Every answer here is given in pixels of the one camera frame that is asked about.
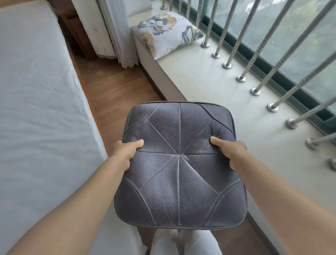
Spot person's left forearm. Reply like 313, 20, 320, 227
7, 157, 126, 255

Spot grey leather seat cushion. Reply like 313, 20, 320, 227
114, 101, 248, 231

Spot cream stone window sill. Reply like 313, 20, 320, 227
130, 25, 336, 255

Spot person's white trousers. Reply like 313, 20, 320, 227
150, 228, 223, 255

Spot person's right forearm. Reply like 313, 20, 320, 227
234, 150, 336, 255

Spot person's right hand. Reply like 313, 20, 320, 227
210, 136, 249, 171

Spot floral print pillow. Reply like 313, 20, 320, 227
130, 11, 204, 60

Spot dark green window frame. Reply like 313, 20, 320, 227
168, 0, 336, 137

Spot white sheer curtain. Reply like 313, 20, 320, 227
98, 0, 153, 69

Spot row of metal railing bars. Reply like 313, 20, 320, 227
160, 0, 336, 171

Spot brown wooden cabinet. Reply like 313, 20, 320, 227
48, 0, 97, 60

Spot person's left hand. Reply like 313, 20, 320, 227
110, 139, 144, 172

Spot bed with white sheet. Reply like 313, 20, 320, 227
0, 0, 149, 255

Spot white lace-edged cloth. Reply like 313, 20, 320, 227
71, 0, 117, 60

